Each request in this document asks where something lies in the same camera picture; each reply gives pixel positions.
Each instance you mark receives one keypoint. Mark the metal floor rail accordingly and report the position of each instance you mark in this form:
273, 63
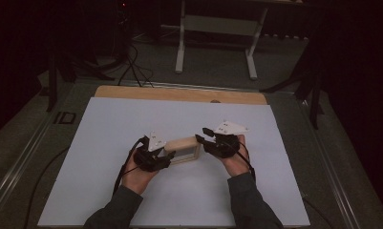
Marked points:
326, 159
23, 159

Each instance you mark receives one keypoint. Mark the grey metal stand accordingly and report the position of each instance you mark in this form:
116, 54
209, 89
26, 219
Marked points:
217, 25

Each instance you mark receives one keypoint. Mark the wooden picture frame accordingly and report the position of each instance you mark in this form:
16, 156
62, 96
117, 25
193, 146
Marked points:
181, 144

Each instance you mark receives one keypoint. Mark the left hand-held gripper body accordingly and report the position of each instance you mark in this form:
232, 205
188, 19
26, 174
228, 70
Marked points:
151, 160

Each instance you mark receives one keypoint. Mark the person's left hand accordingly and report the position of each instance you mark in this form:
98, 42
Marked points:
136, 179

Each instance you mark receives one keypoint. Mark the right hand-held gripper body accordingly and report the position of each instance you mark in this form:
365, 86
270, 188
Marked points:
224, 148

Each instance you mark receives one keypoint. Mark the white table cover board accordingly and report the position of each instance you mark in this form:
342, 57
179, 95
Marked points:
116, 127

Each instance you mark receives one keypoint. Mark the dark curtain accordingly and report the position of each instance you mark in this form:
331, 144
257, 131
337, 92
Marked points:
364, 95
10, 63

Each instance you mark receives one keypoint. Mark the person's right hand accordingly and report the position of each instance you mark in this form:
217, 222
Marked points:
237, 165

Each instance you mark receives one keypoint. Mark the black rectangular floor box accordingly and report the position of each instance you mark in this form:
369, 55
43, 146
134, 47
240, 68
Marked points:
65, 118

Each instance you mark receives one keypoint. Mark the black tripod stand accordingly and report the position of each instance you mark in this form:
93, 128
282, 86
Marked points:
314, 95
52, 82

